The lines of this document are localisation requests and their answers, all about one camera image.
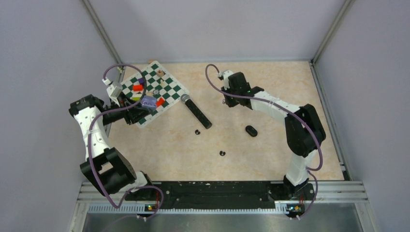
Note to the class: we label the white chess piece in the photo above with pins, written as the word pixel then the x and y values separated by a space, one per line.
pixel 162 82

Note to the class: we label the lavender earbud charging case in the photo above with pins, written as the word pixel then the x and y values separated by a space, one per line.
pixel 149 102

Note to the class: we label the black earbud charging case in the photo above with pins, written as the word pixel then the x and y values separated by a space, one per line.
pixel 250 130

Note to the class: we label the red block upper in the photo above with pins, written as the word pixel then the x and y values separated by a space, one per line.
pixel 137 88

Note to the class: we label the green white chessboard mat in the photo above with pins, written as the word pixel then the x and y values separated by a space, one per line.
pixel 172 92

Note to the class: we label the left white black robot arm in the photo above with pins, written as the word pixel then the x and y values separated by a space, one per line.
pixel 105 167

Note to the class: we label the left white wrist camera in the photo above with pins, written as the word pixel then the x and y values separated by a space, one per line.
pixel 113 90

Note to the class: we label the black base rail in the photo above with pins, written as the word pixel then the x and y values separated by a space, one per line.
pixel 235 195

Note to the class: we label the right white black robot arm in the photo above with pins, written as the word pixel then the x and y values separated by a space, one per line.
pixel 303 128

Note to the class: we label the red block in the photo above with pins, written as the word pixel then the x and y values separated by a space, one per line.
pixel 160 102
pixel 137 88

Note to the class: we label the red block lower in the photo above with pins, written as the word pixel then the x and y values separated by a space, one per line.
pixel 160 102

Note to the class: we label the black silver microphone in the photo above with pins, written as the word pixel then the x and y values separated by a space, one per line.
pixel 185 98

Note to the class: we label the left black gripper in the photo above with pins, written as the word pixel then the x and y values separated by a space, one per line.
pixel 135 114

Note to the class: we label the purple block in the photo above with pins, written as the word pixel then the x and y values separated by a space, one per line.
pixel 142 81

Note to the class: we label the wooden cube piece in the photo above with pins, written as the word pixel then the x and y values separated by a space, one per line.
pixel 160 73

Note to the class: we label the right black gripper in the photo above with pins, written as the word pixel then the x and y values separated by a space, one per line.
pixel 229 103

